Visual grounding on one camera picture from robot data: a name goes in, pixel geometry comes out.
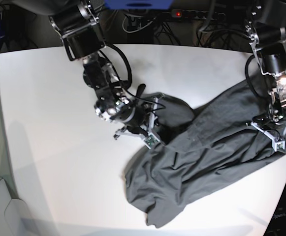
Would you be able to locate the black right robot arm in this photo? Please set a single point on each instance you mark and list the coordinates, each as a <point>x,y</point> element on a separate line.
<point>77,24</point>

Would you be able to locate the grey bin corner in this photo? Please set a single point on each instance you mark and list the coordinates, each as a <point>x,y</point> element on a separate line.
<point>15,219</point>

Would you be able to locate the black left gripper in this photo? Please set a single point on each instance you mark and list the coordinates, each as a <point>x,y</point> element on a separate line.
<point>271,115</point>

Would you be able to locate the blue box overhead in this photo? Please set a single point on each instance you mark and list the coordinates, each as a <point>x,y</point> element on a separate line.
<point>138,4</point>

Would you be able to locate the black power strip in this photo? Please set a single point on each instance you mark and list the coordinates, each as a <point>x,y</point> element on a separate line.
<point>197,15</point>

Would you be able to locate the dark grey t-shirt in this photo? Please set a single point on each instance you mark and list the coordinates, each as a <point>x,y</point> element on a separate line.
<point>217,149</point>

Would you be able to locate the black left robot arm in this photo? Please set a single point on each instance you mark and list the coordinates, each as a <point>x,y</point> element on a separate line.
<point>266,28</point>

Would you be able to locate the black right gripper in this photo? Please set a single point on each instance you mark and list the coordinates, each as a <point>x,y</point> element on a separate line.
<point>135,114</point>

